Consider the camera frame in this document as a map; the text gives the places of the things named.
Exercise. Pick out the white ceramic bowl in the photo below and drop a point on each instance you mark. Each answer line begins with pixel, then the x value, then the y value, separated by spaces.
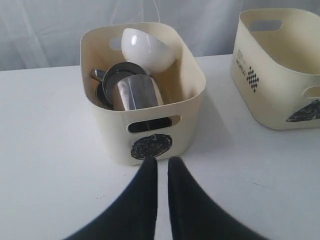
pixel 147 51

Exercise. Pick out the cream bin with triangle mark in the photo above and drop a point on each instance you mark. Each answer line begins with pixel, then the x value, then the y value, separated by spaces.
pixel 276 66

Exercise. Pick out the stainless steel bowl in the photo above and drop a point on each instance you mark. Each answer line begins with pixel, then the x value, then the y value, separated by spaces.
pixel 113 75

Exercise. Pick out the steel mug with handle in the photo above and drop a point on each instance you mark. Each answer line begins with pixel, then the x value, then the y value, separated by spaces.
pixel 136 92

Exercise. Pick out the cream bin with circle mark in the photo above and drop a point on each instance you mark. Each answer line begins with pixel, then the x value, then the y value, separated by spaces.
pixel 163 131

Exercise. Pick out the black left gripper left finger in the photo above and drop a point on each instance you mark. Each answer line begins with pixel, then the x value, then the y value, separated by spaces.
pixel 133 215

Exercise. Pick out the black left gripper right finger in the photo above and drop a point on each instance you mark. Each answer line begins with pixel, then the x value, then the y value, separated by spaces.
pixel 194 215

